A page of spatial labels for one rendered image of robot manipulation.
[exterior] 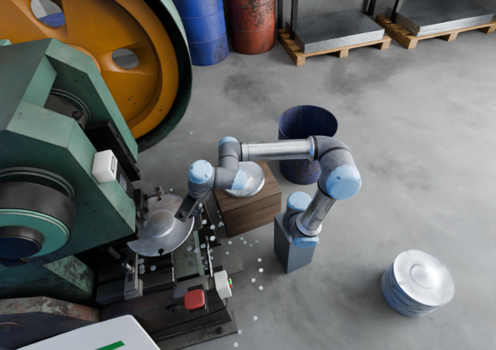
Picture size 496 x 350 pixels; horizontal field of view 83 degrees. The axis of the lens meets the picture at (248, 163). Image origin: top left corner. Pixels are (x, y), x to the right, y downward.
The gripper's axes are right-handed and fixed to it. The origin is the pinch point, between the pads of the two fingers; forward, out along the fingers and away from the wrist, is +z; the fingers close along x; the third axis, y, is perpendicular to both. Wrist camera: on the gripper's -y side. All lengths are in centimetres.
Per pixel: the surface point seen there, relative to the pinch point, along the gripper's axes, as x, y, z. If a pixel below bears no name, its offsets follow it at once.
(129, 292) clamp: 1.8, -36.1, 7.0
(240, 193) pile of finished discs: -10, 41, 41
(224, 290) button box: -28.8, -16.2, 10.9
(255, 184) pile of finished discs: -14, 52, 39
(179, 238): -2.5, -11.4, 0.6
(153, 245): 5.0, -18.6, 3.1
